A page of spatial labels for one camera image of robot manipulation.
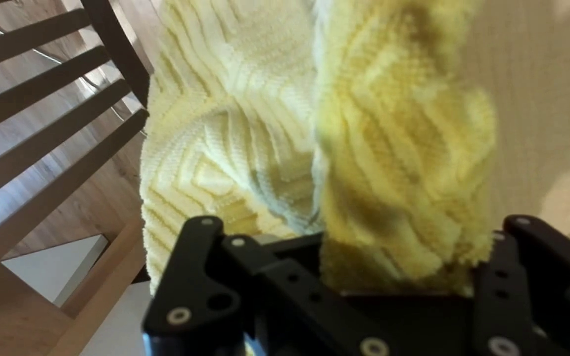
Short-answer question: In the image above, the wooden slat-back chair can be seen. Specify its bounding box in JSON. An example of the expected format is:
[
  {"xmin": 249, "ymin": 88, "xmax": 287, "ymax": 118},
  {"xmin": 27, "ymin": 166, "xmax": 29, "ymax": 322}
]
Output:
[{"xmin": 0, "ymin": 0, "xmax": 152, "ymax": 356}]

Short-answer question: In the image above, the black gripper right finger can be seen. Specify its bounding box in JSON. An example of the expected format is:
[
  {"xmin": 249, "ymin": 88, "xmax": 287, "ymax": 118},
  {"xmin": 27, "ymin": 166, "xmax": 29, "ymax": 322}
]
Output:
[{"xmin": 471, "ymin": 213, "xmax": 570, "ymax": 356}]

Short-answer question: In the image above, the yellow patterned towel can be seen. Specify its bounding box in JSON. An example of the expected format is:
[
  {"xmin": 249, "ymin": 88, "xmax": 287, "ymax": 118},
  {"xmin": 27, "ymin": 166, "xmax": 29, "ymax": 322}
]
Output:
[{"xmin": 136, "ymin": 0, "xmax": 502, "ymax": 298}]

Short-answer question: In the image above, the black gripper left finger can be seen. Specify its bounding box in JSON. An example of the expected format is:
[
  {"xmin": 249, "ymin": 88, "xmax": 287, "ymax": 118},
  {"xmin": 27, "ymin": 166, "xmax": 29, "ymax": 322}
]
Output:
[{"xmin": 140, "ymin": 213, "xmax": 392, "ymax": 356}]

